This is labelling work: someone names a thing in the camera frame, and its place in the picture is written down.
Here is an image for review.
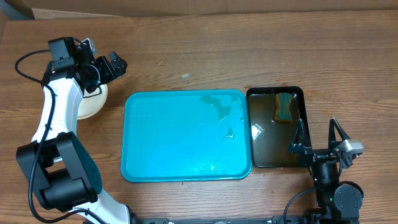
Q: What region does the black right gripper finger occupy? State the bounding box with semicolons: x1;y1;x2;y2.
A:
328;118;351;150
290;119;312;149

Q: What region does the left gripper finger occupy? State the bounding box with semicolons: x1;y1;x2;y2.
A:
109;52;127;77
96;56;116;83

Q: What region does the white plate with stain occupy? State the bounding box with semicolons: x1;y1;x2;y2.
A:
77;84;108;119

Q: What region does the green yellow sponge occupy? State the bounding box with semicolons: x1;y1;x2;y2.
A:
274;93;293;123

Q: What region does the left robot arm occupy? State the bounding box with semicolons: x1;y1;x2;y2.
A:
16;39;139;223

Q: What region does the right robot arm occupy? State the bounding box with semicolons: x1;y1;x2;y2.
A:
283;118;364;223

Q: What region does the black water tray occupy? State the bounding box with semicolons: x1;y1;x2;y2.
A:
246;86;309;168

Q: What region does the blue plastic tray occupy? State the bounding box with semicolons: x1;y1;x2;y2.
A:
121;90;252;182

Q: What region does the cardboard board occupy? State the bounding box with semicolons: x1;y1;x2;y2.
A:
24;0;397;16

